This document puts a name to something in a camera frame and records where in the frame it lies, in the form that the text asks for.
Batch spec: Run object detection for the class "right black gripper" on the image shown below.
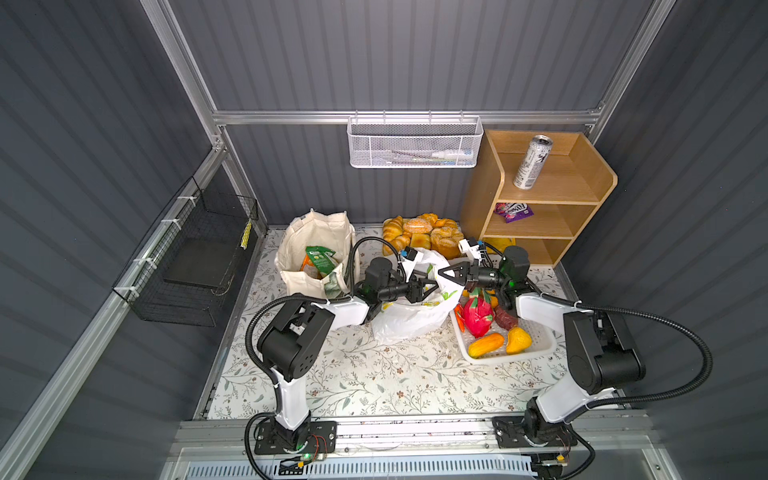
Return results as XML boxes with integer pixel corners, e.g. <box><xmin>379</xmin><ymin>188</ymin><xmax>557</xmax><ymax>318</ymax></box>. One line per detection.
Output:
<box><xmin>439</xmin><ymin>263</ymin><xmax>509</xmax><ymax>294</ymax></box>

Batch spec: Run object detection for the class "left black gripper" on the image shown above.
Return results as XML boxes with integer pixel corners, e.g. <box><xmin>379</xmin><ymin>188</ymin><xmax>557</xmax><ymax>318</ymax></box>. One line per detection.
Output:
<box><xmin>377</xmin><ymin>270</ymin><xmax>439</xmax><ymax>305</ymax></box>

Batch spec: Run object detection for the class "white lemon-print plastic bag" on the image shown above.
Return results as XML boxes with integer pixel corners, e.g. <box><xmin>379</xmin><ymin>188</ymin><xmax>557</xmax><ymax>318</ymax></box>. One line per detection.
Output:
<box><xmin>360</xmin><ymin>247</ymin><xmax>464</xmax><ymax>345</ymax></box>

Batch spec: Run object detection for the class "orange carrot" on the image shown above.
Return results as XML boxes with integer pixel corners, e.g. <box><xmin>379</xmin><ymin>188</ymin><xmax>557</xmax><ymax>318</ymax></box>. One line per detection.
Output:
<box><xmin>453</xmin><ymin>304</ymin><xmax>466</xmax><ymax>332</ymax></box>

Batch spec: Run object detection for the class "green candy bag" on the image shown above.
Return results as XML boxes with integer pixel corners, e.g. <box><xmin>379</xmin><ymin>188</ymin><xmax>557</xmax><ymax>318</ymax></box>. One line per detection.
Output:
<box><xmin>305</xmin><ymin>246</ymin><xmax>339</xmax><ymax>278</ymax></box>

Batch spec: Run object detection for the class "white plastic produce basket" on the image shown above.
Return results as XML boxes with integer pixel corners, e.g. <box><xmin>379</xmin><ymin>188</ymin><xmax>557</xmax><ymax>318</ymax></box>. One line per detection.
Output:
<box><xmin>450</xmin><ymin>290</ymin><xmax>557</xmax><ymax>365</ymax></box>

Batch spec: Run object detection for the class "orange pink candy bag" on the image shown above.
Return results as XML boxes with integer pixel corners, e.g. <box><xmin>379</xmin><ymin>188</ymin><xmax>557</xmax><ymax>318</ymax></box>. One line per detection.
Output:
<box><xmin>301</xmin><ymin>255</ymin><xmax>321</xmax><ymax>279</ymax></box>

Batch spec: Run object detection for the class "cream canvas tote bag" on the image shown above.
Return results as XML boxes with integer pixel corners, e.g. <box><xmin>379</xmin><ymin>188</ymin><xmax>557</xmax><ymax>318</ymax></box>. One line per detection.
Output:
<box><xmin>275</xmin><ymin>210</ymin><xmax>360</xmax><ymax>299</ymax></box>

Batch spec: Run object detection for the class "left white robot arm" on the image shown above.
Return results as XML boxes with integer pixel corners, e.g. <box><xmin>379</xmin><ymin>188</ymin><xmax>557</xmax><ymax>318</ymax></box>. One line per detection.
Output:
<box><xmin>246</xmin><ymin>247</ymin><xmax>437</xmax><ymax>434</ymax></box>

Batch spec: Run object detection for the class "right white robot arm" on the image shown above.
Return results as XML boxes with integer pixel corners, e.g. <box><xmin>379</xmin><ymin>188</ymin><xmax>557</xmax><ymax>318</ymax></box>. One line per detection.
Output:
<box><xmin>438</xmin><ymin>246</ymin><xmax>646</xmax><ymax>430</ymax></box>

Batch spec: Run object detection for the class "pink dragon fruit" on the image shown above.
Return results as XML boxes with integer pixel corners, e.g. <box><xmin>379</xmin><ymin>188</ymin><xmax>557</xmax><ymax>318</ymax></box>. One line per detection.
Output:
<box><xmin>462</xmin><ymin>288</ymin><xmax>494</xmax><ymax>338</ymax></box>

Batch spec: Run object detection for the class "yellow snack bag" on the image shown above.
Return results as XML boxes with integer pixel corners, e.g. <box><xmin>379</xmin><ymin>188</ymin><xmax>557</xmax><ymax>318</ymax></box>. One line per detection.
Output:
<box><xmin>484</xmin><ymin>237</ymin><xmax>516</xmax><ymax>252</ymax></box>

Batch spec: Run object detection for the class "dark red passion fruit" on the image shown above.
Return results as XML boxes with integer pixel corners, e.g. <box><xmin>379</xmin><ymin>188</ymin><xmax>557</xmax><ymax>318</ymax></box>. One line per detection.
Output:
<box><xmin>494</xmin><ymin>305</ymin><xmax>519</xmax><ymax>331</ymax></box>

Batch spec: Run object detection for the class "purple snack packet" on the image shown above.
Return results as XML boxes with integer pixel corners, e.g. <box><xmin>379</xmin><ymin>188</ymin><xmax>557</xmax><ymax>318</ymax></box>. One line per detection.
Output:
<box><xmin>494</xmin><ymin>203</ymin><xmax>534</xmax><ymax>223</ymax></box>

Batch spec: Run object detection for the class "yellow corn cob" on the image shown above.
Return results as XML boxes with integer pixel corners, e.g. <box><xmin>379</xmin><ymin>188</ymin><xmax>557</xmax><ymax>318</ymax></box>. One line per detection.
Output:
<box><xmin>467</xmin><ymin>333</ymin><xmax>505</xmax><ymax>359</ymax></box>

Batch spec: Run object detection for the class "yellow pear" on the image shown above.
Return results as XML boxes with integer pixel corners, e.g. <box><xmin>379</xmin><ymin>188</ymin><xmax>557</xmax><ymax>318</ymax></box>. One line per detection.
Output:
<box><xmin>505</xmin><ymin>327</ymin><xmax>533</xmax><ymax>355</ymax></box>

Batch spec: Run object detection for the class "wooden shelf unit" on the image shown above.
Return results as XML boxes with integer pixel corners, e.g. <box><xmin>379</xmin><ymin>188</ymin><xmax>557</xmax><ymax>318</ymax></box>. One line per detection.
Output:
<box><xmin>459</xmin><ymin>130</ymin><xmax>618</xmax><ymax>266</ymax></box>

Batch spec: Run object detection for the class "toothpaste tube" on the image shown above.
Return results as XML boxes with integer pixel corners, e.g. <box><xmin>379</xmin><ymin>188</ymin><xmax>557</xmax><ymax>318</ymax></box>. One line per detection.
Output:
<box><xmin>391</xmin><ymin>149</ymin><xmax>476</xmax><ymax>166</ymax></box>

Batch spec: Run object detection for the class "right silver drink can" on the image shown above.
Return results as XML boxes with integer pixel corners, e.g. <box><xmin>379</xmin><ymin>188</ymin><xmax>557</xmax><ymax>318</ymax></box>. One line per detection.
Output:
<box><xmin>513</xmin><ymin>135</ymin><xmax>554</xmax><ymax>190</ymax></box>

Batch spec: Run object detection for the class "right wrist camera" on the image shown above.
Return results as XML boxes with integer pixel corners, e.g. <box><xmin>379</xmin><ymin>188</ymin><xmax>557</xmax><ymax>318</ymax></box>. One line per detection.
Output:
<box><xmin>458</xmin><ymin>238</ymin><xmax>489</xmax><ymax>266</ymax></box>

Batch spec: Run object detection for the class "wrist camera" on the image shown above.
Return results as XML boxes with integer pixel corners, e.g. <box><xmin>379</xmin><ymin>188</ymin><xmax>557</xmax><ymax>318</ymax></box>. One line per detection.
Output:
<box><xmin>458</xmin><ymin>238</ymin><xmax>489</xmax><ymax>266</ymax></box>
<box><xmin>399</xmin><ymin>246</ymin><xmax>430</xmax><ymax>282</ymax></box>

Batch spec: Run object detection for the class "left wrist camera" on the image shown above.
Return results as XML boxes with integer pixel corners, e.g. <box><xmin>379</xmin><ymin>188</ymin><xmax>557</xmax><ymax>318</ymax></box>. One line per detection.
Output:
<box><xmin>399</xmin><ymin>246</ymin><xmax>430</xmax><ymax>282</ymax></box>

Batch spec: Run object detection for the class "white wire wall basket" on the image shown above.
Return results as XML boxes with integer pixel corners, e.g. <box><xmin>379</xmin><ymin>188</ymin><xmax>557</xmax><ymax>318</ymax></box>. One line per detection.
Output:
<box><xmin>346</xmin><ymin>114</ymin><xmax>484</xmax><ymax>169</ymax></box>

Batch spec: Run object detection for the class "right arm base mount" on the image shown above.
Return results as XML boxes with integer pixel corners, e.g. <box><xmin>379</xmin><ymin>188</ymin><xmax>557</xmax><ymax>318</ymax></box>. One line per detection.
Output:
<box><xmin>491</xmin><ymin>412</ymin><xmax>578</xmax><ymax>449</ymax></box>

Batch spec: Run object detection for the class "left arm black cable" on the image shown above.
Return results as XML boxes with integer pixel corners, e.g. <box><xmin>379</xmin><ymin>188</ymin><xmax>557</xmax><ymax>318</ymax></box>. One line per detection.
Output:
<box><xmin>244</xmin><ymin>235</ymin><xmax>403</xmax><ymax>385</ymax></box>

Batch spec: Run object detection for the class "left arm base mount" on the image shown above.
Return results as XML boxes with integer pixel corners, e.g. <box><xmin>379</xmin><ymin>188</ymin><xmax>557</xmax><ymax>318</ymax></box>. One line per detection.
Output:
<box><xmin>251</xmin><ymin>418</ymin><xmax>338</xmax><ymax>455</ymax></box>

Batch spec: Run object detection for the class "black wire wall basket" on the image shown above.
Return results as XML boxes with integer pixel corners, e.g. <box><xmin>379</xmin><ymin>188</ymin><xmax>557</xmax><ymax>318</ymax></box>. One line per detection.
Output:
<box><xmin>113</xmin><ymin>180</ymin><xmax>261</xmax><ymax>328</ymax></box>

